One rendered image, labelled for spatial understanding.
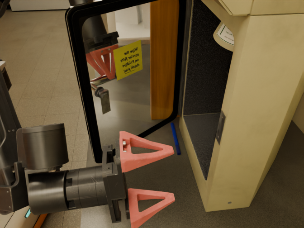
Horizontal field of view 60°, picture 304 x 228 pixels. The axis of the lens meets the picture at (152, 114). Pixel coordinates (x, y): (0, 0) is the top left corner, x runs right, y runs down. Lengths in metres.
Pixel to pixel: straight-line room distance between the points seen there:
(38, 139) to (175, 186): 0.44
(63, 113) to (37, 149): 2.22
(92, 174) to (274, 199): 0.51
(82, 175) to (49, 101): 2.45
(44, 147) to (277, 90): 0.37
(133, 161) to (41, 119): 2.29
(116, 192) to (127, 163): 0.05
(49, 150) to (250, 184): 0.44
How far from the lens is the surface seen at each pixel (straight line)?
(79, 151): 2.18
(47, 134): 0.38
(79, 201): 0.39
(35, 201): 0.40
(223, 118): 0.49
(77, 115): 2.55
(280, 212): 0.75
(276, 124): 0.54
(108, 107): 0.61
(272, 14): 0.41
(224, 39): 0.53
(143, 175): 0.75
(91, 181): 0.38
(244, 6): 0.39
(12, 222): 1.59
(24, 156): 0.43
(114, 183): 0.36
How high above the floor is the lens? 1.52
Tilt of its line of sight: 38 degrees down
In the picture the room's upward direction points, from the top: straight up
